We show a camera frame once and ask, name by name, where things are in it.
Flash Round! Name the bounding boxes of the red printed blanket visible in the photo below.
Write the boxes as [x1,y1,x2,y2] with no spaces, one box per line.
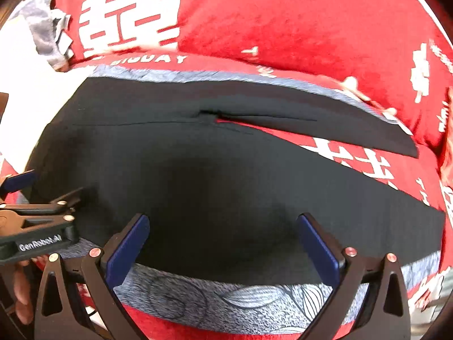
[0,0,453,340]

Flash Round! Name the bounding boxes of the grey floral bedsheet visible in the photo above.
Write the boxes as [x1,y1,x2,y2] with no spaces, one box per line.
[58,64,443,335]

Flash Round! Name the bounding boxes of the black pants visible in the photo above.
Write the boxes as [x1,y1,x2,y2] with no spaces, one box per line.
[26,77,446,286]

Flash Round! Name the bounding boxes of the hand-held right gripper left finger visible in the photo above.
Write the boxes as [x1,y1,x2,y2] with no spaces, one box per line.
[33,213,151,340]

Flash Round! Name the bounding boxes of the cream bed sheet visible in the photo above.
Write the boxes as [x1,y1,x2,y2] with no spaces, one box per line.
[0,16,91,172]

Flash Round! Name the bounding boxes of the grey garment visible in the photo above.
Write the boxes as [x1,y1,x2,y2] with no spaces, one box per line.
[16,0,75,71]

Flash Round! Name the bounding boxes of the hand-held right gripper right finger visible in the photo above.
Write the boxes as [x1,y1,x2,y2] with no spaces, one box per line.
[296,213,413,340]

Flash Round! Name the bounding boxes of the person's left hand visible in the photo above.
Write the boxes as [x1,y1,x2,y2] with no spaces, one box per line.
[12,258,36,325]

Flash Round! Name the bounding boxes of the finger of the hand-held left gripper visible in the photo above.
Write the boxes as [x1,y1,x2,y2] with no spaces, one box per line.
[0,187,86,236]
[0,170,38,201]

